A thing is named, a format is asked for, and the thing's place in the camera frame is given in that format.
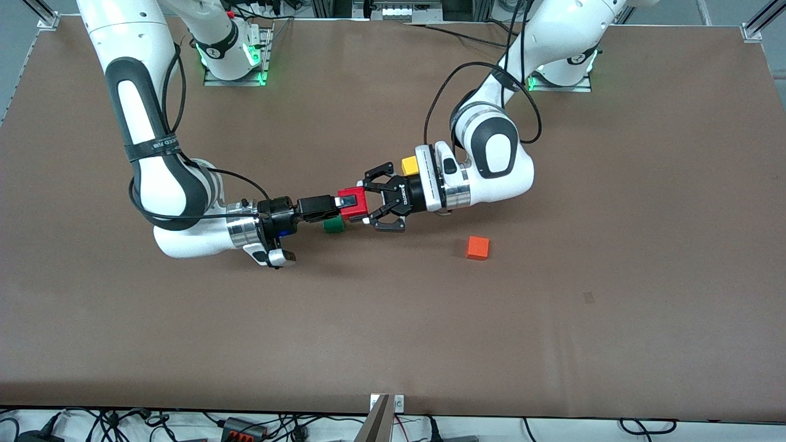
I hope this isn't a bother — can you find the red wooden block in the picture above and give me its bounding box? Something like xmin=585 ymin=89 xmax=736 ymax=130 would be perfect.
xmin=338 ymin=187 xmax=369 ymax=223

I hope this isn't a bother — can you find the white terminal block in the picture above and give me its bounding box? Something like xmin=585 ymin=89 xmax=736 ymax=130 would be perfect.
xmin=381 ymin=0 xmax=444 ymax=23

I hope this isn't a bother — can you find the grey metal bar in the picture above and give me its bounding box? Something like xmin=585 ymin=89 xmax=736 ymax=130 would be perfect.
xmin=354 ymin=394 xmax=392 ymax=442

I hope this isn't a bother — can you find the orange black connector box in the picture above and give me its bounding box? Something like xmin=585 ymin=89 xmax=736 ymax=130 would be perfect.
xmin=221 ymin=417 xmax=268 ymax=442

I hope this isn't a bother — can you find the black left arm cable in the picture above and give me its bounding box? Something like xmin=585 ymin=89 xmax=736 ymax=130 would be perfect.
xmin=424 ymin=0 xmax=543 ymax=145

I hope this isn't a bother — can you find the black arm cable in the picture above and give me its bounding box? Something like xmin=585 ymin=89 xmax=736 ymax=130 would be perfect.
xmin=424 ymin=0 xmax=543 ymax=145
xmin=128 ymin=42 xmax=272 ymax=223

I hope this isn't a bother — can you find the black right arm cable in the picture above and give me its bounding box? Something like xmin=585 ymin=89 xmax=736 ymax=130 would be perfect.
xmin=128 ymin=42 xmax=272 ymax=223

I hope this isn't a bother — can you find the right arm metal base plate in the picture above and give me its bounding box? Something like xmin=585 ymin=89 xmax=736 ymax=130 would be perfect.
xmin=203 ymin=25 xmax=274 ymax=87

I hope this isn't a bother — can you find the thick black table cable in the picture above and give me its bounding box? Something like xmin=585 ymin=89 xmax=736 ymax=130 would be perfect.
xmin=405 ymin=23 xmax=513 ymax=50

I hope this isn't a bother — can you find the small white bracket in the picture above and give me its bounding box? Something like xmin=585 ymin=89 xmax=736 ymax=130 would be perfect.
xmin=369 ymin=394 xmax=406 ymax=413

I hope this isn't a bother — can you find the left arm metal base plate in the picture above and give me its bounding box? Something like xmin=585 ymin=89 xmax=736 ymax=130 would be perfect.
xmin=527 ymin=68 xmax=594 ymax=93

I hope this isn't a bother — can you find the black looped cable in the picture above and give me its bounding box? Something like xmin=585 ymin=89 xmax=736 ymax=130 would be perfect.
xmin=619 ymin=418 xmax=677 ymax=436

